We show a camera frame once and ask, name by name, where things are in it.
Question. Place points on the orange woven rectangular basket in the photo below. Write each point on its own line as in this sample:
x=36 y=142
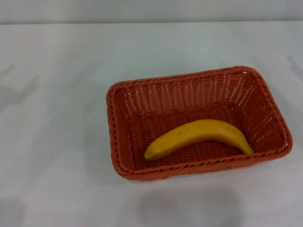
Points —
x=184 y=104

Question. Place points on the yellow banana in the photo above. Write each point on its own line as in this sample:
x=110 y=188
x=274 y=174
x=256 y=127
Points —
x=196 y=134

